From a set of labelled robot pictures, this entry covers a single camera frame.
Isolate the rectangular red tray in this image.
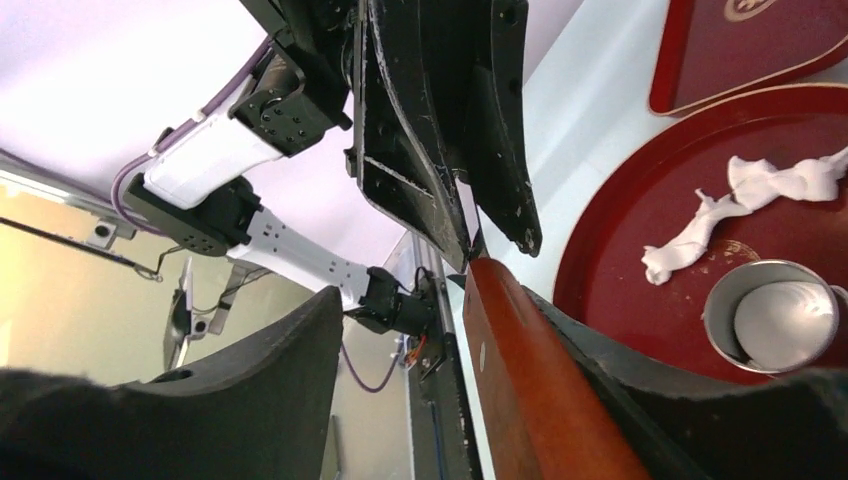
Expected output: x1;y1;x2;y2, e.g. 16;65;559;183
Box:
648;0;847;116

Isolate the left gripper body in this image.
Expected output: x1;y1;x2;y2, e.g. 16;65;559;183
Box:
228;0;364;157

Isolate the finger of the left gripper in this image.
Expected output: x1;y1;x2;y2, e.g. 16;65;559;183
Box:
346;1;472;271
459;1;542;257

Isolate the small metal cup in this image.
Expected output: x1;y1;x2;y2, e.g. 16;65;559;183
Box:
702;259;847;375

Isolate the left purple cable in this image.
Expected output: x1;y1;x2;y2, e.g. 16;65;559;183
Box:
0;36;276;236

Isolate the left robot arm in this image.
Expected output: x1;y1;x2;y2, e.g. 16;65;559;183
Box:
123;1;543;335

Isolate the round red plate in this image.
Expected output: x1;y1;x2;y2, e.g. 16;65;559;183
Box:
553;83;847;385

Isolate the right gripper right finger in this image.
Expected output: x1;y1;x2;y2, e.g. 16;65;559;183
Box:
529;293;847;479

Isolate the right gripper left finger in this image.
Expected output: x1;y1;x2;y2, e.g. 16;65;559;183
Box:
1;287;342;479

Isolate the white dough ball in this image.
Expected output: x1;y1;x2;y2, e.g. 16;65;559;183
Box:
641;148;847;286

